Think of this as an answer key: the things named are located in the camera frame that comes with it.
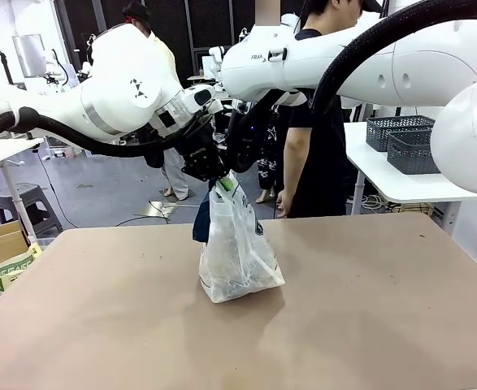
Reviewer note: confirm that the grey plastic lattice basket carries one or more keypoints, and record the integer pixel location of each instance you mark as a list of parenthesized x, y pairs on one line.
[(413, 154), (384, 130)]

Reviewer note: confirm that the person's right forearm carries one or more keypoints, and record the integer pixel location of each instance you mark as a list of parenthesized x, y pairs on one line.
[(293, 162)]

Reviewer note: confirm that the grey plastic step stool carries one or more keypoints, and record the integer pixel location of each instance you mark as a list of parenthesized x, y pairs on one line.
[(31, 195)]

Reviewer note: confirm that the wooden pallet crate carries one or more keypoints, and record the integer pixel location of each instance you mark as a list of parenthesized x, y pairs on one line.
[(417, 208)]

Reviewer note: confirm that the person in pale yellow shirt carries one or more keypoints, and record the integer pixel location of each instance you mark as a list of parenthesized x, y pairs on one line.
[(163, 53)]

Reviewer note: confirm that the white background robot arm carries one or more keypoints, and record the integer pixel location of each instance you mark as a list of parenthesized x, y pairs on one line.
[(213, 61)]

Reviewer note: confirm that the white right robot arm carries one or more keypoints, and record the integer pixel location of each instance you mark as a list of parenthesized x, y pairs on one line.
[(404, 61)]

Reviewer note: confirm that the white height-adjustable desk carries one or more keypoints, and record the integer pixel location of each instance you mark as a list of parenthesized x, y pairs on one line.
[(2, 154)]

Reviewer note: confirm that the person's right hand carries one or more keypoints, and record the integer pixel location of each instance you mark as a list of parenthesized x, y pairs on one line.
[(285, 202)]

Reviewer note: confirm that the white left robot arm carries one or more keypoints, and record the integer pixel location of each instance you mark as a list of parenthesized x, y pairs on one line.
[(112, 89)]

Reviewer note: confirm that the white side table with baskets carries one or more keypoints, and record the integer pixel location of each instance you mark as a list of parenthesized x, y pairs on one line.
[(384, 178)]

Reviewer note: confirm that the grey monitor panel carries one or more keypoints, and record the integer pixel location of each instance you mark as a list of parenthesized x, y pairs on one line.
[(29, 55)]

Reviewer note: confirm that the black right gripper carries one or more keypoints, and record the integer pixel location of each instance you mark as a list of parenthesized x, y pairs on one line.
[(244, 154)]

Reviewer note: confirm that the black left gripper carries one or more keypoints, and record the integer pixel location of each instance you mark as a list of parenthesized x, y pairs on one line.
[(199, 160)]

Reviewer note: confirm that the person in black shirt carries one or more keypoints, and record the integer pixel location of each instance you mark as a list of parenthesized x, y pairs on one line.
[(323, 142)]

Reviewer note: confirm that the person in star print trousers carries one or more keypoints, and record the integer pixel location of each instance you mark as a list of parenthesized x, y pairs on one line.
[(268, 162)]

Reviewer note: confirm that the green printed paper sack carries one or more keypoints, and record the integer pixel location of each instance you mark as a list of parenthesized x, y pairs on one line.
[(14, 268)]

